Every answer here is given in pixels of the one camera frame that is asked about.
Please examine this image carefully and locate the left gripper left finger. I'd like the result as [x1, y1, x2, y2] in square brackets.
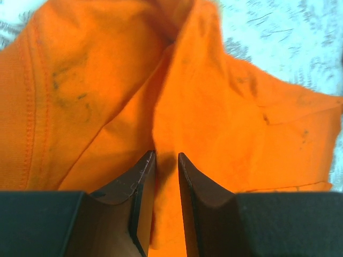
[1, 151, 156, 256]

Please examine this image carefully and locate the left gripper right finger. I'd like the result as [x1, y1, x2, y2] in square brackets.
[178, 153, 342, 256]

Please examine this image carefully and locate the orange t shirt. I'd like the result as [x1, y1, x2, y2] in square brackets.
[1, 1, 342, 256]

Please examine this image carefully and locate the floral table mat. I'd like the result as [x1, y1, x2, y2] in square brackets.
[1, 1, 342, 191]

